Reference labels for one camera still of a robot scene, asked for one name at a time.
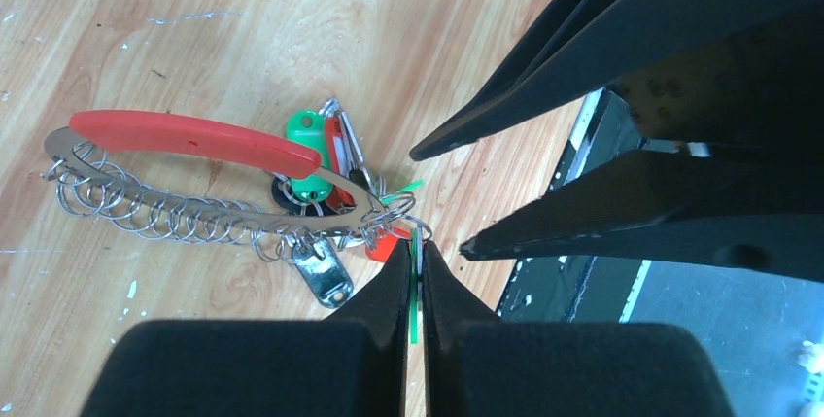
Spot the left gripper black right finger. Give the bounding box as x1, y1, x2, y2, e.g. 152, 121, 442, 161
421, 243, 733, 416

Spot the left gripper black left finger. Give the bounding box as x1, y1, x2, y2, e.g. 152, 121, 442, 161
82, 242, 412, 416

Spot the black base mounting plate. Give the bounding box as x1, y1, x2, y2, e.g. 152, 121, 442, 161
496, 88, 669, 323

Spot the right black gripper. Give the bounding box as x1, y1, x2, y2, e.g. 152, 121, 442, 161
410, 0, 823, 282

